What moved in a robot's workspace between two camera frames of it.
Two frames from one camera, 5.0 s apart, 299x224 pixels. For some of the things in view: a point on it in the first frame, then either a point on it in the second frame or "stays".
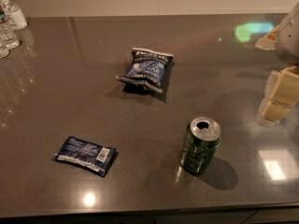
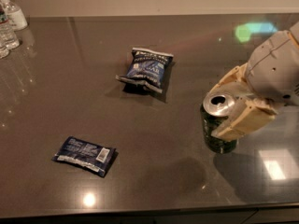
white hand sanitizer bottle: (15, 15) stays
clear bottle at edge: (5, 49) stays
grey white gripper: (289, 39) → (274, 69)
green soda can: (203, 138) → (215, 108)
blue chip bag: (149, 68) stays
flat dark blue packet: (87, 154) stays
